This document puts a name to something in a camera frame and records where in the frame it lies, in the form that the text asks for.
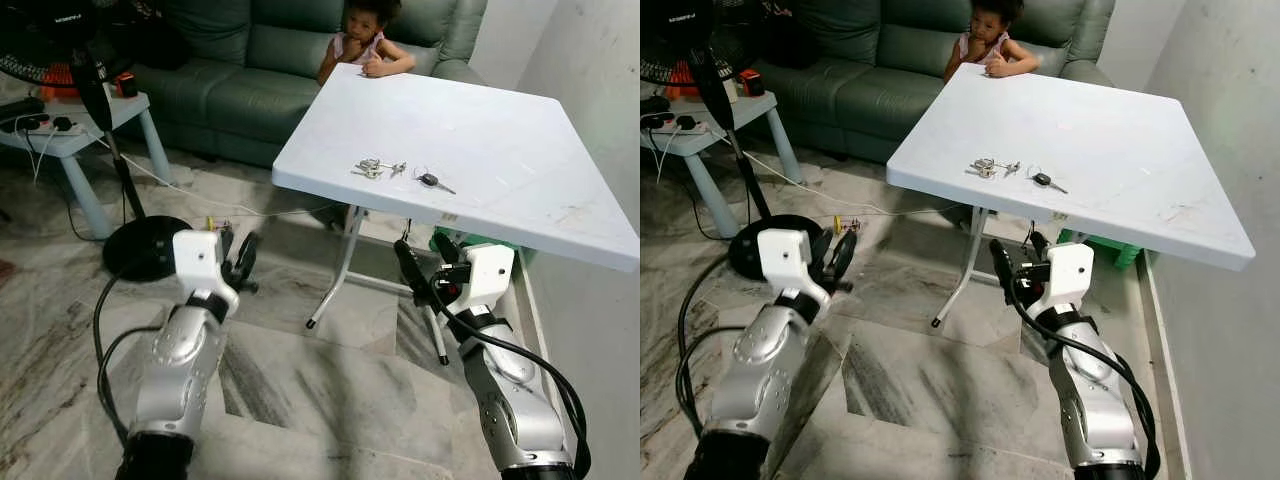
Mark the pale blue side table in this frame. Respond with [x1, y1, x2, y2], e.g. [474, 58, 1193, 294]
[0, 92, 173, 241]
[640, 94, 804, 239]

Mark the orange plastic object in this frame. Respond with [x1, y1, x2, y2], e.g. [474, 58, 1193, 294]
[664, 62, 703, 102]
[40, 62, 83, 101]

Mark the power strip with plugs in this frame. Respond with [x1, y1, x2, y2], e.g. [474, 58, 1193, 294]
[0, 97, 85, 137]
[640, 96, 707, 135]

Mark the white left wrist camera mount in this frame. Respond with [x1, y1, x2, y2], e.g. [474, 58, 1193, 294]
[172, 229, 242, 298]
[756, 229, 825, 299]

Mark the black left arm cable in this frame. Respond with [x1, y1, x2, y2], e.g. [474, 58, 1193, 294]
[674, 252, 746, 441]
[92, 268, 173, 447]

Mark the white folding table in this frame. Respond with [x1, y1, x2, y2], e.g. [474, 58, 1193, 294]
[272, 63, 641, 367]
[886, 63, 1257, 331]

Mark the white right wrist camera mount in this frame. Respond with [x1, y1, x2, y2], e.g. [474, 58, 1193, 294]
[1038, 242, 1096, 313]
[458, 243, 517, 313]

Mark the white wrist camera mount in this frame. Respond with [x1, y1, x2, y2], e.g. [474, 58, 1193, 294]
[756, 229, 825, 299]
[172, 229, 242, 298]
[1038, 242, 1096, 313]
[458, 243, 517, 313]

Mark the silver key bunch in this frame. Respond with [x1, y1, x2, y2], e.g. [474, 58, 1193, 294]
[351, 157, 408, 182]
[965, 157, 1022, 181]

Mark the small child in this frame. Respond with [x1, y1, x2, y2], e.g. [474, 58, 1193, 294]
[942, 0, 1042, 83]
[317, 0, 417, 86]

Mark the green leather sofa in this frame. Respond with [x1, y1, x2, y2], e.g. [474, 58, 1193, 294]
[745, 0, 1117, 164]
[128, 0, 491, 169]

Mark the black standing fan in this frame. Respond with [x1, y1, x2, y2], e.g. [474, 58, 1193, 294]
[0, 0, 194, 284]
[640, 0, 803, 282]

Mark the white floor cable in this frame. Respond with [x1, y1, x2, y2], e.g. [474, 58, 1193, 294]
[93, 128, 346, 219]
[735, 140, 976, 217]

